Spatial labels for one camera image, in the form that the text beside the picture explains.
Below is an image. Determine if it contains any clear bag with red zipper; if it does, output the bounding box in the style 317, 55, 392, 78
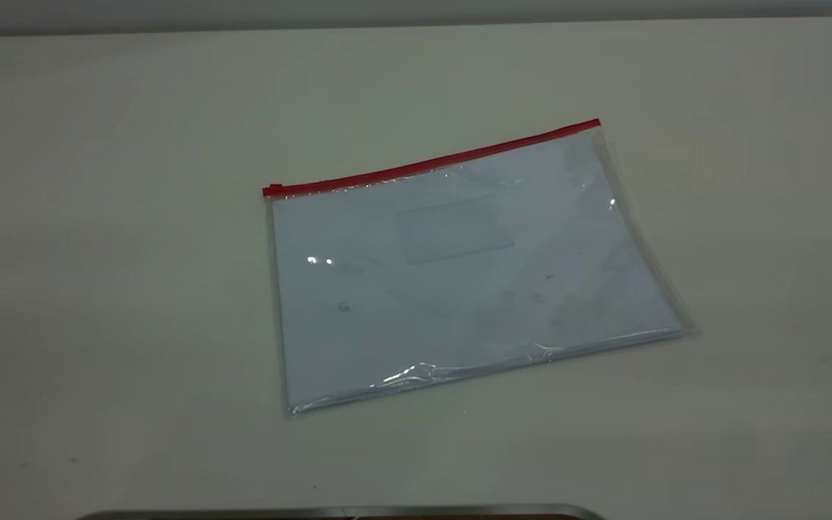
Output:
262, 119, 700, 418

